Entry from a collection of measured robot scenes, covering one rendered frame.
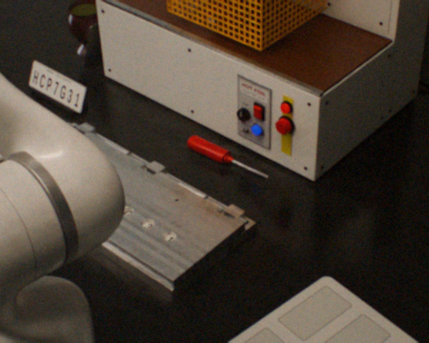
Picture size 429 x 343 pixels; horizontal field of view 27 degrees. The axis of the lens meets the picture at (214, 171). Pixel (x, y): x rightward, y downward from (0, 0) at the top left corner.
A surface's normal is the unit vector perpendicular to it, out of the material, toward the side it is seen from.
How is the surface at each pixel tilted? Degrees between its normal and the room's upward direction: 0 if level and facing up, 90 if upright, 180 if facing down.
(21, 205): 35
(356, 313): 0
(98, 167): 48
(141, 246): 0
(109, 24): 90
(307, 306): 0
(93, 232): 91
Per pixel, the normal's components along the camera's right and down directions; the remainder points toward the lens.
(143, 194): -0.03, -0.77
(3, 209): 0.38, -0.42
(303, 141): -0.66, 0.49
